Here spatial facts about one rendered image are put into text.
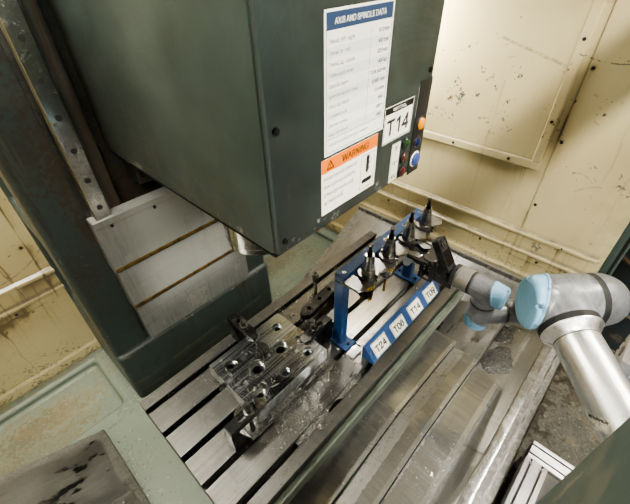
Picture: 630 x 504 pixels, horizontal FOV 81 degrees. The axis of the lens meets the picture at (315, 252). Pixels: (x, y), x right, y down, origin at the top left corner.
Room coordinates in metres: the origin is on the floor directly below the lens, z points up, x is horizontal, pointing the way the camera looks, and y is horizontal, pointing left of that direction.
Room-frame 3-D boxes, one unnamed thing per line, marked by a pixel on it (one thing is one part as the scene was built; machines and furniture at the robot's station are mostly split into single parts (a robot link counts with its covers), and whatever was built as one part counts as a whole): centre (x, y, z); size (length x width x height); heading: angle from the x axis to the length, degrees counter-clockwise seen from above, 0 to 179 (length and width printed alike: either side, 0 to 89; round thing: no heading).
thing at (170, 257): (1.01, 0.45, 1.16); 0.48 x 0.05 x 0.51; 136
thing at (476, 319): (0.78, -0.53, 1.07); 0.11 x 0.08 x 0.11; 90
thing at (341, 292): (0.81, -0.08, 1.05); 0.10 x 0.05 x 0.30; 46
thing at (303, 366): (0.69, 0.15, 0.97); 0.29 x 0.23 x 0.05; 136
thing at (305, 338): (0.78, 0.00, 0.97); 0.13 x 0.03 x 0.15; 136
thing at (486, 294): (0.77, -0.52, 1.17); 0.11 x 0.08 x 0.09; 46
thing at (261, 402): (0.50, 0.20, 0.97); 0.13 x 0.03 x 0.15; 136
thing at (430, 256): (0.88, -0.40, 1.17); 0.12 x 0.08 x 0.09; 46
